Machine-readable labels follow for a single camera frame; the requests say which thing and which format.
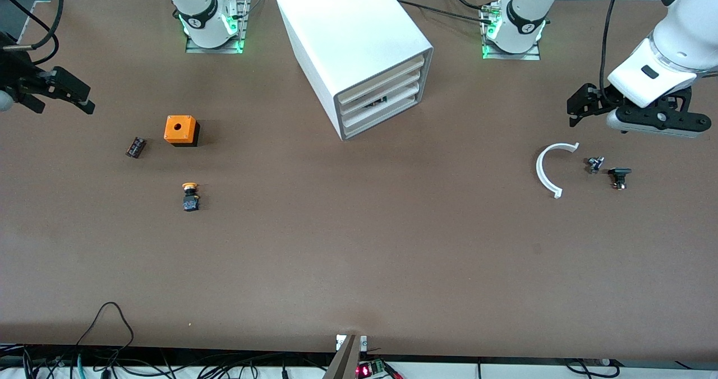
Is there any orange button box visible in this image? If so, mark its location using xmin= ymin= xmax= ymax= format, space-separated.
xmin=164 ymin=115 xmax=201 ymax=147

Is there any yellow button with black base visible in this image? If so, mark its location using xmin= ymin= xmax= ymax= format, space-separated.
xmin=181 ymin=182 xmax=201 ymax=212

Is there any white curved plastic arc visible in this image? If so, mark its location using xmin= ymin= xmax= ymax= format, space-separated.
xmin=535 ymin=142 xmax=581 ymax=200

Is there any circuit board with red light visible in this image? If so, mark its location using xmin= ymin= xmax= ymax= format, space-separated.
xmin=356 ymin=358 xmax=389 ymax=378

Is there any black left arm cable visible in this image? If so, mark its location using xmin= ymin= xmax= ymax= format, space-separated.
xmin=599 ymin=0 xmax=627 ymax=94

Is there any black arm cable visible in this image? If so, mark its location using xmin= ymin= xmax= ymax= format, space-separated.
xmin=599 ymin=0 xmax=627 ymax=94
xmin=0 ymin=0 xmax=64 ymax=66

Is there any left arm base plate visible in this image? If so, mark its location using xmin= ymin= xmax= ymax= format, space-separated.
xmin=480 ymin=2 xmax=541 ymax=62

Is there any small black switch component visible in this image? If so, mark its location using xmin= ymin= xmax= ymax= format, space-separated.
xmin=608 ymin=167 xmax=633 ymax=191

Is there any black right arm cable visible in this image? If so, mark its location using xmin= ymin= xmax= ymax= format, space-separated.
xmin=0 ymin=0 xmax=64 ymax=66

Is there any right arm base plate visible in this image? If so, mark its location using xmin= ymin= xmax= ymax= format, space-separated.
xmin=185 ymin=0 xmax=251 ymax=54

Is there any black looped cable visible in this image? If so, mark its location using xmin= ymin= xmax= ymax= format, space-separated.
xmin=75 ymin=302 xmax=136 ymax=363

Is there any black cable bundle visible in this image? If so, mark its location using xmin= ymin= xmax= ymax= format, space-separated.
xmin=168 ymin=350 xmax=333 ymax=379
xmin=0 ymin=343 xmax=73 ymax=379

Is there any small metal bracket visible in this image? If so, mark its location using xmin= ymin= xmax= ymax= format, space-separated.
xmin=335 ymin=334 xmax=369 ymax=351

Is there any brown angled post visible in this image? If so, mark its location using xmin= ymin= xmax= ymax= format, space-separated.
xmin=322 ymin=334 xmax=361 ymax=379

